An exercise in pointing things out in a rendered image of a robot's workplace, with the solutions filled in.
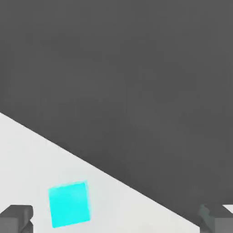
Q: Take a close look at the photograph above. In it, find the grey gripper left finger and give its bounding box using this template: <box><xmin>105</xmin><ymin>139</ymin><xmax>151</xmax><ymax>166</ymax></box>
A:
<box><xmin>0</xmin><ymin>204</ymin><xmax>34</xmax><ymax>233</ymax></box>

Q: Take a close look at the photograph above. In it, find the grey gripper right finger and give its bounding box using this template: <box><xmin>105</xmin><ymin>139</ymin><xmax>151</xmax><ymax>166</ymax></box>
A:
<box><xmin>198</xmin><ymin>204</ymin><xmax>233</xmax><ymax>233</ymax></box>

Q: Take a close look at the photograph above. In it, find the small cyan cube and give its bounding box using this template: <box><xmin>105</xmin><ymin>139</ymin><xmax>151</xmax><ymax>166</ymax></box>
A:
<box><xmin>48</xmin><ymin>179</ymin><xmax>91</xmax><ymax>229</ymax></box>

